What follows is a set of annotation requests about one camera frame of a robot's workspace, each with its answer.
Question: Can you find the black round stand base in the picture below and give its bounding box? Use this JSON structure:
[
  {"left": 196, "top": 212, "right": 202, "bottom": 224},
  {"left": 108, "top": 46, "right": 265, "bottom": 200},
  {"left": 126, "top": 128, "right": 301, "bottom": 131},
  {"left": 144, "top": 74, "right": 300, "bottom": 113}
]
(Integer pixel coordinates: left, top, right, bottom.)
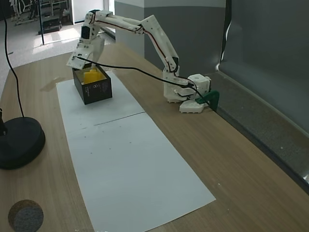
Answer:
[{"left": 0, "top": 108, "right": 46, "bottom": 170}]

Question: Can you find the black camera cable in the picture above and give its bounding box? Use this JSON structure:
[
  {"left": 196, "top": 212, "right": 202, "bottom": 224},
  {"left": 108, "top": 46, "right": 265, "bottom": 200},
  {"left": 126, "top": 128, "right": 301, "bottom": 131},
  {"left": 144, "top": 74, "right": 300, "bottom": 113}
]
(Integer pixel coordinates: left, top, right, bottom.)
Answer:
[{"left": 76, "top": 55, "right": 214, "bottom": 111}]

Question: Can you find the white paper sheet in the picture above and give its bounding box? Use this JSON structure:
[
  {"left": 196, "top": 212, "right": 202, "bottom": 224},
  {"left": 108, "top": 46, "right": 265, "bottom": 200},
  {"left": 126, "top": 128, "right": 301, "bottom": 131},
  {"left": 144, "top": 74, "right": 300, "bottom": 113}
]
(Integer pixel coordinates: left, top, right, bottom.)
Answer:
[
  {"left": 56, "top": 70, "right": 146, "bottom": 133},
  {"left": 65, "top": 112, "right": 216, "bottom": 232}
]

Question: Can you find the dark open cardboard box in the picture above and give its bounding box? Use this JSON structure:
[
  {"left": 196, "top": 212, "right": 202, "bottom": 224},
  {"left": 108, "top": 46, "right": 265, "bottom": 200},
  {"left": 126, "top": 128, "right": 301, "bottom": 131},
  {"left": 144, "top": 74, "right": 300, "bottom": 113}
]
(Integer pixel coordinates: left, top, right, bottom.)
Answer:
[{"left": 72, "top": 64, "right": 113, "bottom": 105}]

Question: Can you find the white gripper camera mount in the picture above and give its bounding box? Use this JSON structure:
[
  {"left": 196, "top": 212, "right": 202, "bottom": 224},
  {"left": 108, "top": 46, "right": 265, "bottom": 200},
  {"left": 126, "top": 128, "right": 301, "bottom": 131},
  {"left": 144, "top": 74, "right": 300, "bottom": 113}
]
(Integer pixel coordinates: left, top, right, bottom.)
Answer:
[{"left": 66, "top": 44, "right": 94, "bottom": 72}]

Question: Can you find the black stand cable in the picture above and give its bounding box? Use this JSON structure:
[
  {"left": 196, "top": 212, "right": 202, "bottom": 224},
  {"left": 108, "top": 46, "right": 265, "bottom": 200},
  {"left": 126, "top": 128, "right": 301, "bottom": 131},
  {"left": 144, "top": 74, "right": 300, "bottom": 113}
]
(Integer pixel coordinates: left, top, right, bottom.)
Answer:
[{"left": 2, "top": 0, "right": 25, "bottom": 118}]

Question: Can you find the black thin pole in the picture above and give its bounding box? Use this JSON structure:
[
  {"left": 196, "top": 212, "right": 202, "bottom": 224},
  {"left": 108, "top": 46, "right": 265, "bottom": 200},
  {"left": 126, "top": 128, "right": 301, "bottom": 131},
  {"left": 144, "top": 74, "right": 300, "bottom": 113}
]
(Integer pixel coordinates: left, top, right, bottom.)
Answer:
[{"left": 38, "top": 0, "right": 46, "bottom": 45}]

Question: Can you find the green table clamp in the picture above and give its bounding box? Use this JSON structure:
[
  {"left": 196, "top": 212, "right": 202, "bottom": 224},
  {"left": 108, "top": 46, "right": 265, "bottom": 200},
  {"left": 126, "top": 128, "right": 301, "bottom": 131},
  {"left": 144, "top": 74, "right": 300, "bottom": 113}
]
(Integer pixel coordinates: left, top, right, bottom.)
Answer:
[{"left": 195, "top": 90, "right": 221, "bottom": 113}]

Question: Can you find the black case on floor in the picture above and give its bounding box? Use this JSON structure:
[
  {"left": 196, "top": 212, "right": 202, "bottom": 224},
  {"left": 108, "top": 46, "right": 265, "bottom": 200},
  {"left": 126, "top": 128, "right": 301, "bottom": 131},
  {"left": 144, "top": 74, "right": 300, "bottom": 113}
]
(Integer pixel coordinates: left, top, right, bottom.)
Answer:
[{"left": 42, "top": 17, "right": 61, "bottom": 34}]

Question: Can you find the yellow cube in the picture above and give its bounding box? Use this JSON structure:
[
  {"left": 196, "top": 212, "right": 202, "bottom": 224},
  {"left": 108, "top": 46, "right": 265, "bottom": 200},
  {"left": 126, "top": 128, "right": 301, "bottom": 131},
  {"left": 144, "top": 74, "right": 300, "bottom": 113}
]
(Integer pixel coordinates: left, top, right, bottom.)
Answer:
[{"left": 83, "top": 68, "right": 105, "bottom": 85}]

